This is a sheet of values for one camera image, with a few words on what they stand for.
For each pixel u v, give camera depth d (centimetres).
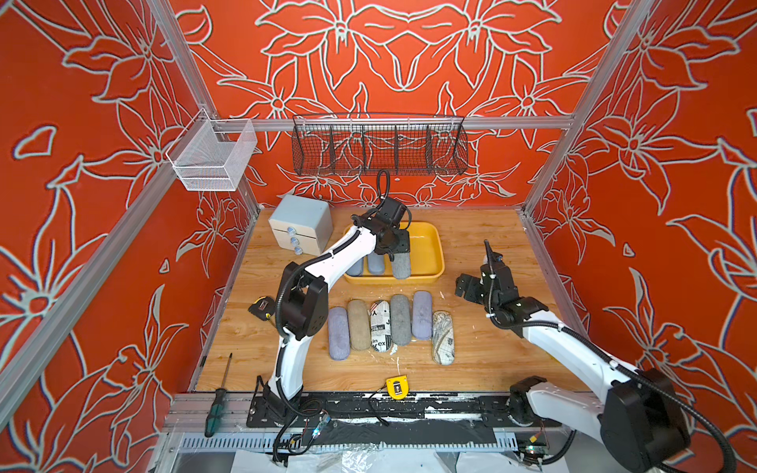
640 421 38
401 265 87
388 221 71
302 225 95
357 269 98
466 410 74
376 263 98
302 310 52
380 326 85
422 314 87
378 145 97
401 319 85
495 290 63
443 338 82
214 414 71
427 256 106
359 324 85
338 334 83
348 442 70
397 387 76
